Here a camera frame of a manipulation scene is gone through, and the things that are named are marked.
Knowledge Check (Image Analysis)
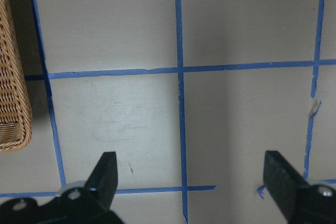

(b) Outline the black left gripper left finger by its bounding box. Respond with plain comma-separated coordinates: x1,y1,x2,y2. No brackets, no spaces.
84,152,117,209

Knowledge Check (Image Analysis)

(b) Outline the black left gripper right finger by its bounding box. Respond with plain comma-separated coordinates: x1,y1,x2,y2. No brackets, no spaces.
263,151,309,216

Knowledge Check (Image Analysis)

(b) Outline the brown wicker basket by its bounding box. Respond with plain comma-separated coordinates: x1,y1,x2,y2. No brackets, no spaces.
1,0,33,153

